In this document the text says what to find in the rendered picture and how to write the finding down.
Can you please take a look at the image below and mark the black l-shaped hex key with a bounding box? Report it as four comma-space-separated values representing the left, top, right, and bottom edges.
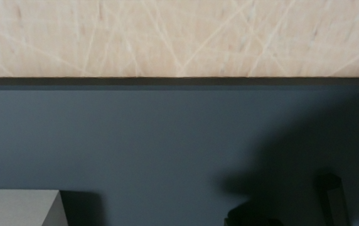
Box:
316, 173, 350, 226

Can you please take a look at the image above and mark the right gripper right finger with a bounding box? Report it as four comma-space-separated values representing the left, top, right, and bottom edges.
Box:
268, 218, 284, 226

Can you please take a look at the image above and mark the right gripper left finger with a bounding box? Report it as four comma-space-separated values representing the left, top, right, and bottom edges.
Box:
224, 218, 242, 226

